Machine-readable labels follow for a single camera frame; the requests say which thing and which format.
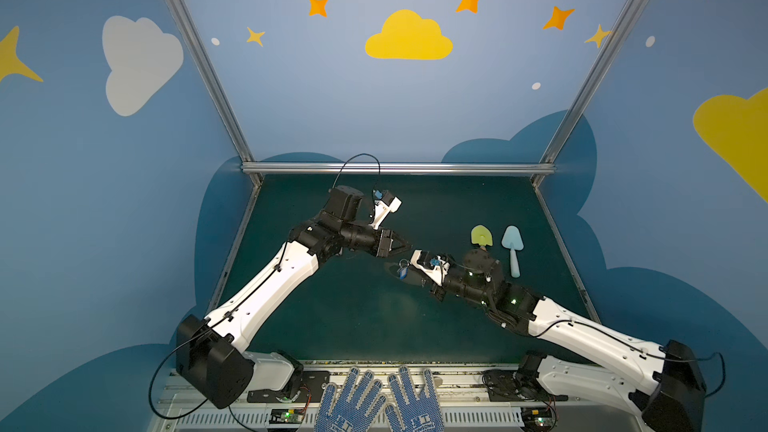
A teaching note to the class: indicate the right controller board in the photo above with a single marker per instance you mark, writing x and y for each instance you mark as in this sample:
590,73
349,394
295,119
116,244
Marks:
537,420

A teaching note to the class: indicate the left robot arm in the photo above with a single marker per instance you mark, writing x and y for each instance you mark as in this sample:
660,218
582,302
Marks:
211,351

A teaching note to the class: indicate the aluminium frame right post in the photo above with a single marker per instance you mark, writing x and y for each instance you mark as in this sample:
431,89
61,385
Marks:
626,20

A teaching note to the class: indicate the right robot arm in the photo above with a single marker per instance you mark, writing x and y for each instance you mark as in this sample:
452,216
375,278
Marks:
660,384

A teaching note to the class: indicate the left controller board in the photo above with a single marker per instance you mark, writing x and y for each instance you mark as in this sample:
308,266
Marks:
286,417

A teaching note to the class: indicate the controller board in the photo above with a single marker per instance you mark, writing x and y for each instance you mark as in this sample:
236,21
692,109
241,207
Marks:
286,417
537,420

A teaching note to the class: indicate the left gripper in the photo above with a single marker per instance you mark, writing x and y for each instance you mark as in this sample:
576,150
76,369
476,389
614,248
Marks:
385,242

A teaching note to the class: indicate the aluminium frame left post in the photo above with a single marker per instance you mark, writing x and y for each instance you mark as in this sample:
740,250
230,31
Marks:
200,57

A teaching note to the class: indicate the aluminium frame back rail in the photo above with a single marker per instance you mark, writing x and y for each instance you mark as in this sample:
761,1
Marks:
447,169

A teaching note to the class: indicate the green trowel wooden handle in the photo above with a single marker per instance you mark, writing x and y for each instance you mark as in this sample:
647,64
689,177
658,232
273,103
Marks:
481,236

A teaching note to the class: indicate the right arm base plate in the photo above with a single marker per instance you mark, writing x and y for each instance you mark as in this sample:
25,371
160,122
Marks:
514,385

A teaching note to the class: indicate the light blue trowel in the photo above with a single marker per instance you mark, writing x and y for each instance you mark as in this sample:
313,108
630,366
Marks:
512,240

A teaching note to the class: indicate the key with blue tag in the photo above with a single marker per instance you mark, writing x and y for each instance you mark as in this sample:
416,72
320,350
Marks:
403,268

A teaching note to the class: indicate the aluminium frame post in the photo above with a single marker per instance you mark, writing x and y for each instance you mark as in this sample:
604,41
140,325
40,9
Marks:
200,57
626,20

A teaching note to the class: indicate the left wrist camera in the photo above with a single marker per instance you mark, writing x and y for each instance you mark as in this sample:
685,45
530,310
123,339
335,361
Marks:
384,203

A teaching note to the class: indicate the right blue knit glove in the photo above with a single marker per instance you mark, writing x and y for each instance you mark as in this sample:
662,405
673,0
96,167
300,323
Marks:
411,412

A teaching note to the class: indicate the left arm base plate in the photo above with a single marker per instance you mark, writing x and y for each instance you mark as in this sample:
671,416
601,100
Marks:
300,386

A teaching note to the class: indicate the left blue knit glove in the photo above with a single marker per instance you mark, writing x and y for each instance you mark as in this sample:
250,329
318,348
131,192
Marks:
354,407

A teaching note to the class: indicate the blue knit glove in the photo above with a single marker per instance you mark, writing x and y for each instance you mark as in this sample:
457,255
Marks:
354,407
411,412

